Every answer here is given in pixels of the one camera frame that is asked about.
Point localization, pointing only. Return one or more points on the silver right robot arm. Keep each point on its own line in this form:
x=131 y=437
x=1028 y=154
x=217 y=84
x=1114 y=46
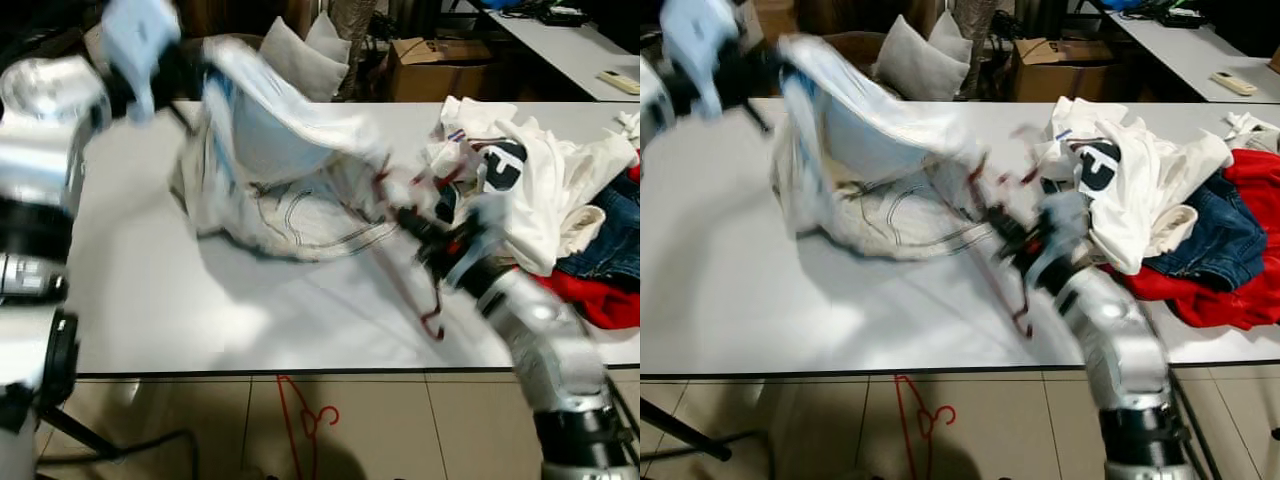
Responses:
x=1120 y=340
x=550 y=340

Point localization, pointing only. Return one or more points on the open cardboard box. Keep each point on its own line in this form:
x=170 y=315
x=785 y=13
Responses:
x=445 y=75
x=1070 y=75

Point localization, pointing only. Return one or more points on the patterned curtain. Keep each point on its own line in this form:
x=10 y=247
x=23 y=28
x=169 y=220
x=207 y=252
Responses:
x=355 y=30
x=975 y=20

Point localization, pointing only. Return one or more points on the white shirt with bluish lining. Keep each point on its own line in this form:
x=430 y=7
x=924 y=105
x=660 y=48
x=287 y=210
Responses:
x=870 y=130
x=270 y=130

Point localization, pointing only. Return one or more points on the black device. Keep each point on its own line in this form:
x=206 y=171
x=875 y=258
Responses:
x=562 y=16
x=1180 y=16

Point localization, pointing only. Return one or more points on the large grey pillow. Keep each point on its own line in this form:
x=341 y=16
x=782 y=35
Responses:
x=910 y=62
x=295 y=65

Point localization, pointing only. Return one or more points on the white remote control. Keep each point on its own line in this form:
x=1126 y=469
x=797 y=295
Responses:
x=620 y=83
x=1233 y=84

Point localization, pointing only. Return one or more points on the small grey pillow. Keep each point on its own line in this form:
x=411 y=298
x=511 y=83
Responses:
x=335 y=38
x=952 y=35

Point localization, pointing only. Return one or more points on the red garment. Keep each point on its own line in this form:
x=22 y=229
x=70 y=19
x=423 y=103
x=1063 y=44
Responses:
x=1230 y=305
x=600 y=300

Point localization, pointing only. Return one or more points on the white shirt with black logo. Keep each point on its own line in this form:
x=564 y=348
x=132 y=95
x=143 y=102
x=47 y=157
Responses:
x=1140 y=190
x=545 y=190

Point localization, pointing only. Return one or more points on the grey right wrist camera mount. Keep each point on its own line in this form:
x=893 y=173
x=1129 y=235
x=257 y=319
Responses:
x=485 y=225
x=1065 y=225

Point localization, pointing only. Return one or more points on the cream garment with stitching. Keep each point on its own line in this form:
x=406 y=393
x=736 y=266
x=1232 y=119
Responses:
x=290 y=225
x=890 y=225

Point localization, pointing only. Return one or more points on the blue jeans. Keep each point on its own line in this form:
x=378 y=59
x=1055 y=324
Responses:
x=1215 y=240
x=610 y=235

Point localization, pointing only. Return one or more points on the small white cloth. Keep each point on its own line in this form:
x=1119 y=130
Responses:
x=628 y=125
x=1252 y=130

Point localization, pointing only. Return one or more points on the white desk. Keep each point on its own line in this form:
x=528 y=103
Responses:
x=560 y=55
x=1180 y=55

